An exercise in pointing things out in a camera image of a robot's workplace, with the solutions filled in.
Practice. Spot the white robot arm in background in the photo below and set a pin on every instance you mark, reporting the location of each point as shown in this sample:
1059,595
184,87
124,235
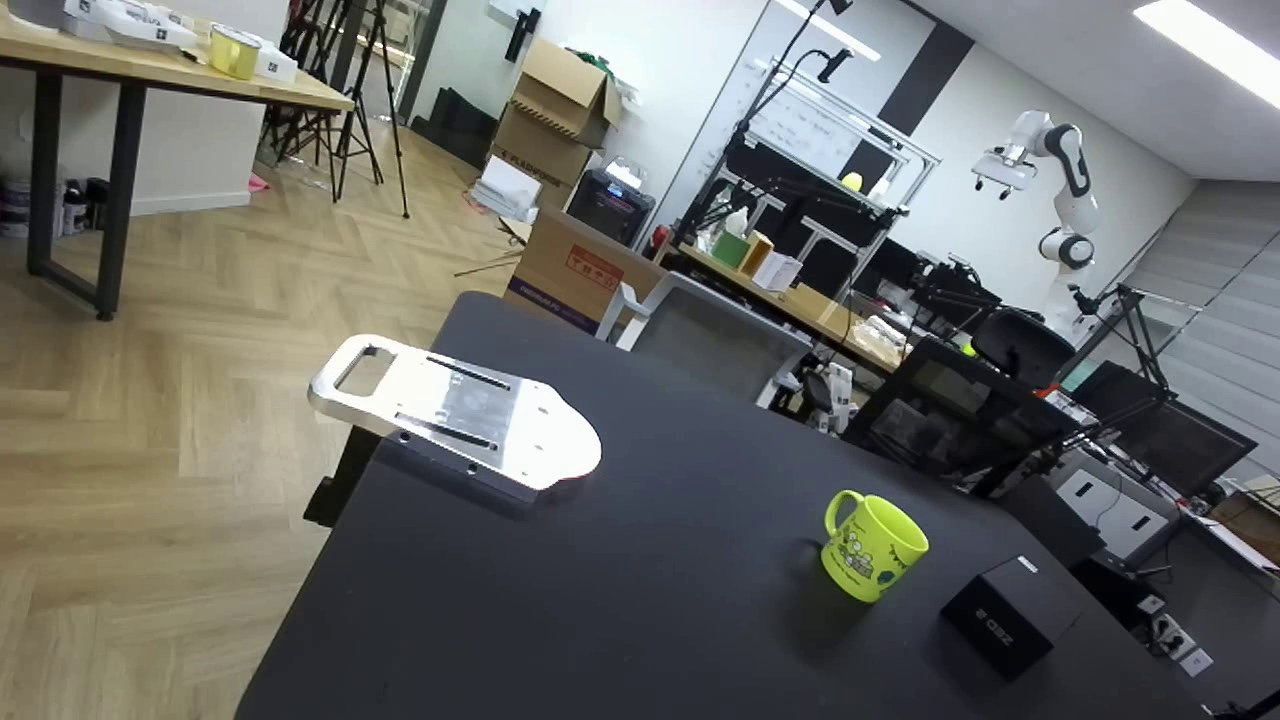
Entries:
1041,142

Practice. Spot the yellow cup on wooden table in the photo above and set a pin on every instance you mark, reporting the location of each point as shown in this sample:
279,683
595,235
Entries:
230,55

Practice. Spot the large brown cardboard box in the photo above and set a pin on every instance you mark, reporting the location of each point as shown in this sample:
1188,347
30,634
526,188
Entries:
570,270

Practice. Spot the white mandoline slicer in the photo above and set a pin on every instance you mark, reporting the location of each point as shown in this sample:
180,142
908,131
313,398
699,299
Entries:
495,420

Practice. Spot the black shelf rack with items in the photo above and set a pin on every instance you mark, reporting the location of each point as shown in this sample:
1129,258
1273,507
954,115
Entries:
803,203

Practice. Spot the stacked cardboard boxes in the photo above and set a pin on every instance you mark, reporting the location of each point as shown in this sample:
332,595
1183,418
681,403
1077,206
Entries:
557,115

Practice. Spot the yellow-green plastic mug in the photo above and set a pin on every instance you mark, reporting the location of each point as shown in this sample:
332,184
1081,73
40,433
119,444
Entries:
871,547

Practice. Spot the small black box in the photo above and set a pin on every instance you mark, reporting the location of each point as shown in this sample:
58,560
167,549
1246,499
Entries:
1009,614

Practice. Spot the black computer monitor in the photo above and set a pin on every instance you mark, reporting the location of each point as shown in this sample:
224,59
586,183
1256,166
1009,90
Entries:
1158,430

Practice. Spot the wooden table with black legs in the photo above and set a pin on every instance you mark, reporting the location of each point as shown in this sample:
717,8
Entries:
55,59

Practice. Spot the black camera tripod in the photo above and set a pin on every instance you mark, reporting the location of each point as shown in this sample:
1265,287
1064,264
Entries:
332,43

